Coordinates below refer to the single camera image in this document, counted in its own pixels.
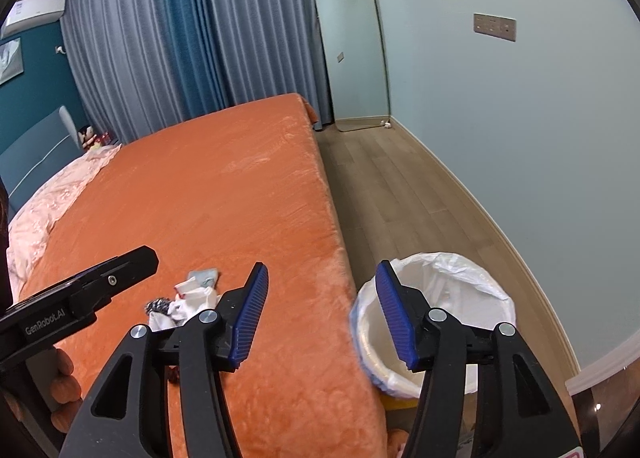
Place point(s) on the blue padded headboard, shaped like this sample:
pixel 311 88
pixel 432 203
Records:
pixel 35 157

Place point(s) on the small wall hook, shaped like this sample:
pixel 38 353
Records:
pixel 60 50

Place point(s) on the standing floor mirror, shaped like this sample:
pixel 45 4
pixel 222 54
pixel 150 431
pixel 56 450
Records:
pixel 350 47

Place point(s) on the blue curtain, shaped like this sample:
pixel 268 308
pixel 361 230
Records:
pixel 192 27

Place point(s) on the person's left hand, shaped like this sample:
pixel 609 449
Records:
pixel 65 388

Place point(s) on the grey curtain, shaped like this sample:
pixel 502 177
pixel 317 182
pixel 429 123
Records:
pixel 115 47
pixel 270 12

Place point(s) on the orange plush blanket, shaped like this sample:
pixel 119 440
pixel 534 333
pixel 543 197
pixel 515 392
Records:
pixel 225 188

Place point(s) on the white sock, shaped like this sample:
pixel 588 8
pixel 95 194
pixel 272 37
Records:
pixel 167 323

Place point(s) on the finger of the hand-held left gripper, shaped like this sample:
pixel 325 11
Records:
pixel 125 273

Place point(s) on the black white patterned cloth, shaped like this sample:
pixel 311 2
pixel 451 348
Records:
pixel 157 307

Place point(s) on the pink embroidered quilt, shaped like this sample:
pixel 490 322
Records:
pixel 50 203

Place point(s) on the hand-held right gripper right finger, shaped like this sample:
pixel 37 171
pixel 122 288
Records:
pixel 395 318

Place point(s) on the white air conditioner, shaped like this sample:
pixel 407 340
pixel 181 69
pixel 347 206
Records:
pixel 35 10

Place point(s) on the framed wall picture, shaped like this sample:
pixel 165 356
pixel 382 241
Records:
pixel 10 60

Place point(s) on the grey wall switch panel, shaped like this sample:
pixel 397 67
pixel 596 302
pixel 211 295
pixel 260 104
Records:
pixel 494 26

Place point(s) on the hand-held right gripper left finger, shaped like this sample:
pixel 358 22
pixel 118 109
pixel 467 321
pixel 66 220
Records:
pixel 247 318

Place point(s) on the trash bin with white liner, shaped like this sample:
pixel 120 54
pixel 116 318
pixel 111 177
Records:
pixel 450 288

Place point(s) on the white knit glove red cuff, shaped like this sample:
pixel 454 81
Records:
pixel 200 300

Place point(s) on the stuffed toys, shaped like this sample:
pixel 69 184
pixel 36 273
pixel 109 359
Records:
pixel 92 136

